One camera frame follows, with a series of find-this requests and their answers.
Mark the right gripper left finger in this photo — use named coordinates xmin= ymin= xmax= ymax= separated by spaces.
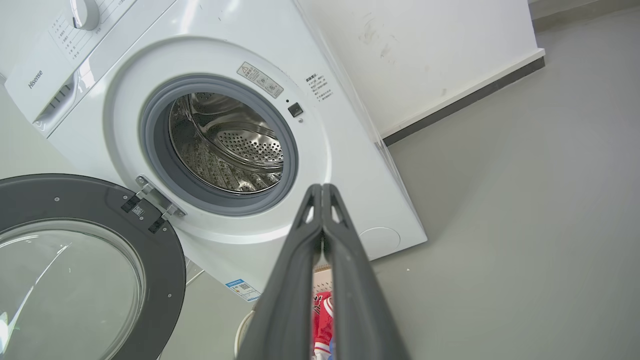
xmin=237 ymin=183 xmax=323 ymax=360

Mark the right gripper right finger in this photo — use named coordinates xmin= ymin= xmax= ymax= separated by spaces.
xmin=322 ymin=183 xmax=412 ymax=360

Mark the black round glass washer door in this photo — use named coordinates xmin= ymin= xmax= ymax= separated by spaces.
xmin=0 ymin=173 xmax=187 ymax=360

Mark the white front-load washing machine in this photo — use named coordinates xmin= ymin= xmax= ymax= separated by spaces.
xmin=4 ymin=0 xmax=428 ymax=303

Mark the metal door hinge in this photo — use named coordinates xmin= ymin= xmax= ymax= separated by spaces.
xmin=134 ymin=175 xmax=187 ymax=219

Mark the red basketball jersey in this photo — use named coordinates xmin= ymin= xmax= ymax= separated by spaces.
xmin=312 ymin=291 xmax=335 ymax=354

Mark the cream plastic laundry basket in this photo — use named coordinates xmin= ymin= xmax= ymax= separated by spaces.
xmin=234 ymin=265 xmax=334 ymax=360

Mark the blue energy label sticker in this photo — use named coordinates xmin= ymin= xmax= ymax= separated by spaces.
xmin=225 ymin=278 xmax=262 ymax=303

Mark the round white filter cover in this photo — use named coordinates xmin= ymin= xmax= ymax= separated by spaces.
xmin=359 ymin=227 xmax=401 ymax=260

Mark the stainless steel washer drum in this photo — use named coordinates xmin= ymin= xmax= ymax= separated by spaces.
xmin=168 ymin=92 xmax=285 ymax=195

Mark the small printed text label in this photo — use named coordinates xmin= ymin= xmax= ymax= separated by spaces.
xmin=305 ymin=73 xmax=335 ymax=104

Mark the grey warning sticker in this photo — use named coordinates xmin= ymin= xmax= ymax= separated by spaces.
xmin=236 ymin=61 xmax=285 ymax=99

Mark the black baseboard strip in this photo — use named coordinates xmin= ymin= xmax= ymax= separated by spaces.
xmin=382 ymin=56 xmax=546 ymax=147

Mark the white detergent drawer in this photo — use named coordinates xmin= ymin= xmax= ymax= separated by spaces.
xmin=4 ymin=27 xmax=83 ymax=138

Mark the white round control knob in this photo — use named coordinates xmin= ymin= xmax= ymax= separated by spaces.
xmin=67 ymin=0 xmax=101 ymax=32

